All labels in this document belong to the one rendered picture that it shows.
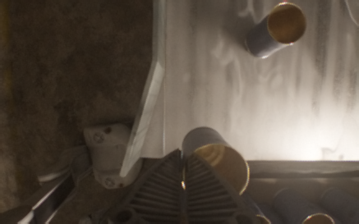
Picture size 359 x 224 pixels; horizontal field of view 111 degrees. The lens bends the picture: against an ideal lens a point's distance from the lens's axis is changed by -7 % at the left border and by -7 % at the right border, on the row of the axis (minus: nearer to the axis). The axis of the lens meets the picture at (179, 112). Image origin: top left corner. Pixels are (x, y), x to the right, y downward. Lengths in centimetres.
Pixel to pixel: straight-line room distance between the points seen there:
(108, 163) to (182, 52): 121
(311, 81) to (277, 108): 10
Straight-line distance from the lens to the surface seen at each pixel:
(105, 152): 135
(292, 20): 35
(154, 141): 33
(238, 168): 18
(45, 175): 108
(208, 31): 34
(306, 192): 47
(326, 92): 45
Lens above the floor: 138
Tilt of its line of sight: 84 degrees down
